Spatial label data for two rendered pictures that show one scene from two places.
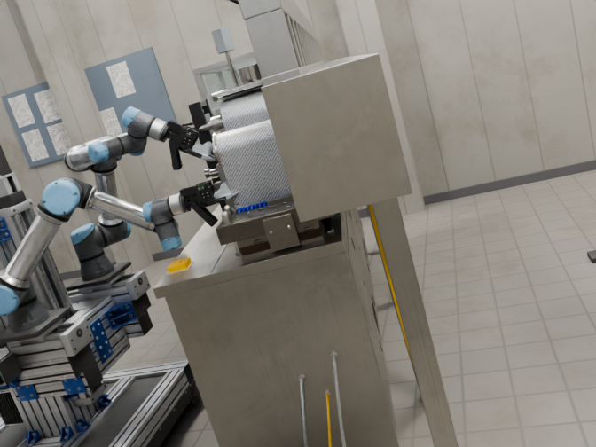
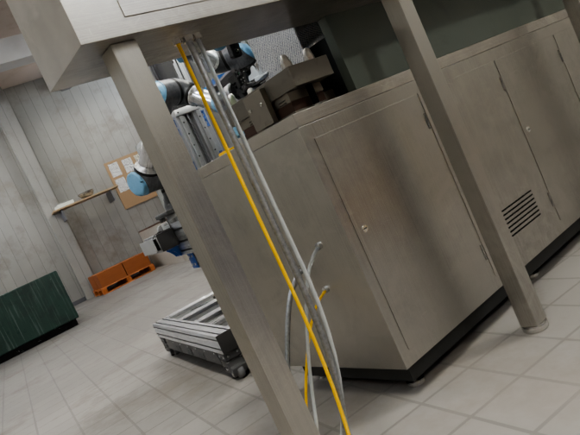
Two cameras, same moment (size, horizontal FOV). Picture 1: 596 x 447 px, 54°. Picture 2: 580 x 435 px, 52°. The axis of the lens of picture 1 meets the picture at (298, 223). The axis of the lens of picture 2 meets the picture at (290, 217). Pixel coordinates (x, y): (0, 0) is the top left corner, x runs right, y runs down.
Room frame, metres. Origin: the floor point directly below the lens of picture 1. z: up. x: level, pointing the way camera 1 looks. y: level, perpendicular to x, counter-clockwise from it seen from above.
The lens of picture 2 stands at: (0.60, -1.23, 0.77)
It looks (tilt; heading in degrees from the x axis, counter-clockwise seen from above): 5 degrees down; 46
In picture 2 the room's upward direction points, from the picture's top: 25 degrees counter-clockwise
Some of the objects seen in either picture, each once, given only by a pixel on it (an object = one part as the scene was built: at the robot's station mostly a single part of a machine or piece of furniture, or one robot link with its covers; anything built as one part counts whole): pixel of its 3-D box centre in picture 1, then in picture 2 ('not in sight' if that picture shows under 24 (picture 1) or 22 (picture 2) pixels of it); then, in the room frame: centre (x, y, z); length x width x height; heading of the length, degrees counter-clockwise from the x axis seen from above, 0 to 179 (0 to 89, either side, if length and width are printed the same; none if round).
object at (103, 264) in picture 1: (95, 263); not in sight; (2.68, 0.96, 0.87); 0.15 x 0.15 x 0.10
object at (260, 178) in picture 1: (261, 181); (280, 58); (2.11, 0.09, 1.11); 0.23 x 0.01 x 0.18; 82
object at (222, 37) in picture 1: (221, 41); not in sight; (2.73, 0.10, 1.66); 0.07 x 0.07 x 0.10; 60
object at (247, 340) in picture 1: (306, 265); (494, 155); (3.11, 0.02, 0.43); 2.52 x 0.64 x 0.86; 172
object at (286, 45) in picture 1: (303, 43); not in sight; (2.78, -0.26, 1.55); 3.08 x 0.08 x 0.23; 172
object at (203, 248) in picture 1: (280, 189); (453, 64); (3.11, 0.04, 0.88); 2.52 x 0.66 x 0.04; 172
